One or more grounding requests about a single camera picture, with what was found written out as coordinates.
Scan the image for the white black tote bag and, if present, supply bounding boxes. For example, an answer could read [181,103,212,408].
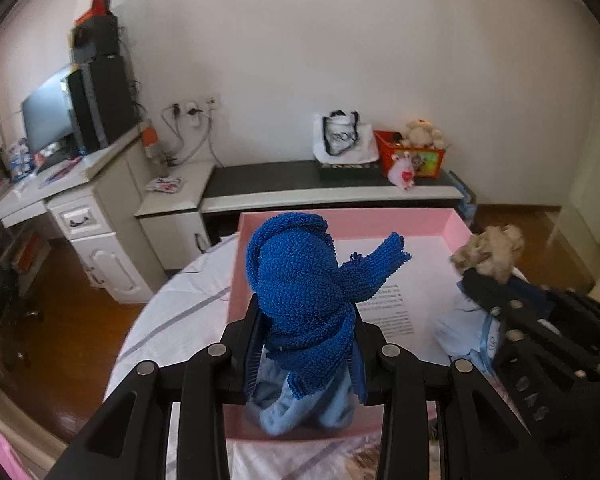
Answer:
[312,110,379,165]

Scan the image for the pink cardboard box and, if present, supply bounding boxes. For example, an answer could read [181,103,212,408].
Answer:
[230,208,500,438]

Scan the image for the orange capped bottle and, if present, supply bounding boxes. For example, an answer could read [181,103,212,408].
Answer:
[140,126,162,159]

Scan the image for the black keyboard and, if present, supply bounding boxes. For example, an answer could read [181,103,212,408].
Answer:
[36,146,81,172]

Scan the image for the wall power outlets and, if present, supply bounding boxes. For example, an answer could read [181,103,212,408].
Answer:
[174,93,221,116]

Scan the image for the beige plush toy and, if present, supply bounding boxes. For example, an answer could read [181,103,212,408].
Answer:
[400,119,446,150]

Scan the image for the red toy storage box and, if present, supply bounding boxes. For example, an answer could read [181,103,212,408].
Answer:
[374,130,445,179]

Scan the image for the black speaker box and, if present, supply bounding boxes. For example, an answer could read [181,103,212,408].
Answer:
[71,15,120,64]

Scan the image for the black computer monitor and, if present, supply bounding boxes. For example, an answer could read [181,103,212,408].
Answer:
[21,66,78,154]

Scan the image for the pink heart plush toy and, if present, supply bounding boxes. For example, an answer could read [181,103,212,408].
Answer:
[388,153,415,191]

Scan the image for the black office chair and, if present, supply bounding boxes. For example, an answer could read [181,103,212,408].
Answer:
[0,263,44,370]

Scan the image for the black computer tower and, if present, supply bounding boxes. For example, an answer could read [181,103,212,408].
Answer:
[66,54,138,154]

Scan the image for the small white side cabinet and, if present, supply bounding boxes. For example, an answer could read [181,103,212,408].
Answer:
[135,162,214,271]

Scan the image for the white desk with drawers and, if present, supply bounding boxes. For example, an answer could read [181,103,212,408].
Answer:
[0,122,166,304]

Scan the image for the beige stocking ball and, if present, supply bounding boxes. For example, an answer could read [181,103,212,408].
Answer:
[450,224,524,284]

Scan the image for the light blue fleece sock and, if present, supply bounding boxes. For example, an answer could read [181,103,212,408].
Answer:
[246,351,356,437]

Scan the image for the pink packet on cabinet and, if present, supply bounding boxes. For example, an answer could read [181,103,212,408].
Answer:
[145,177,184,194]

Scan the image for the black white tv bench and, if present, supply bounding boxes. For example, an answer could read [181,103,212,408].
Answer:
[200,160,463,243]

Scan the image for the blue carton beside bench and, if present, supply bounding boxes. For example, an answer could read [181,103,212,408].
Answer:
[448,171,478,226]

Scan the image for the royal blue knitted item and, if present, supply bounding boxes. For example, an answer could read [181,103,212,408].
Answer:
[246,212,411,399]

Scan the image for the blue printed baby cloth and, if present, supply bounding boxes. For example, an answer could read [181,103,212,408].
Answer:
[433,278,564,376]

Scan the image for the red white paper bag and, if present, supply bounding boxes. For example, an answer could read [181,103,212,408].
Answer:
[73,0,109,26]

